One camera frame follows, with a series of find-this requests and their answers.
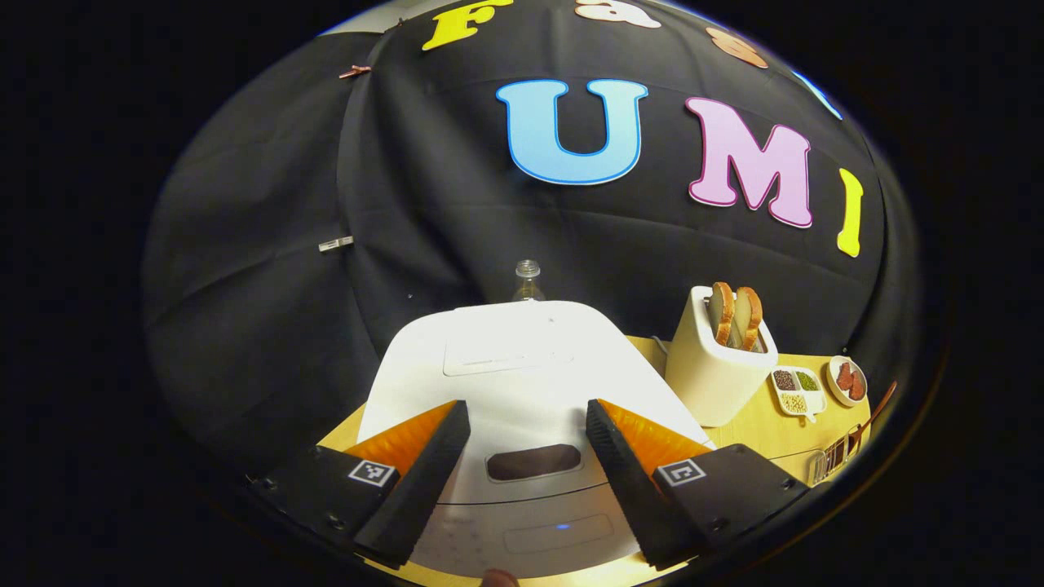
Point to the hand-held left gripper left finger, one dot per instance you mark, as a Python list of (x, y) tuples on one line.
[(424, 489)]

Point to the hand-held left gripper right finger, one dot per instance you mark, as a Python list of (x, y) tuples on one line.
[(628, 485)]

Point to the white rice cooker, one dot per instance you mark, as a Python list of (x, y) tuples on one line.
[(522, 367)]

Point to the wooden spoon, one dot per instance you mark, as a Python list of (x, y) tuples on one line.
[(838, 456)]

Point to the white toaster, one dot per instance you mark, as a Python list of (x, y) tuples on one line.
[(710, 385)]

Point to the toasted bread slice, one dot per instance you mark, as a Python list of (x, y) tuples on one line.
[(749, 318), (721, 314)]

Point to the white divided grain dish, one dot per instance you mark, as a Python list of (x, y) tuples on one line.
[(816, 401)]

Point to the clear glass bottle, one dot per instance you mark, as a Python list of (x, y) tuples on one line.
[(528, 284)]

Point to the white round plate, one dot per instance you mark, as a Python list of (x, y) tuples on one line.
[(833, 390)]

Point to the red-brown food slice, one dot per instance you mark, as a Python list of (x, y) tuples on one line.
[(845, 377), (857, 389)]

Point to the silver cloth clip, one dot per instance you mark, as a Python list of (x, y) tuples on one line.
[(336, 244)]

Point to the black backdrop cloth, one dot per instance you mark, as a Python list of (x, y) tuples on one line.
[(269, 244)]

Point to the copper cloth clip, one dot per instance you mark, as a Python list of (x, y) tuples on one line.
[(355, 72)]

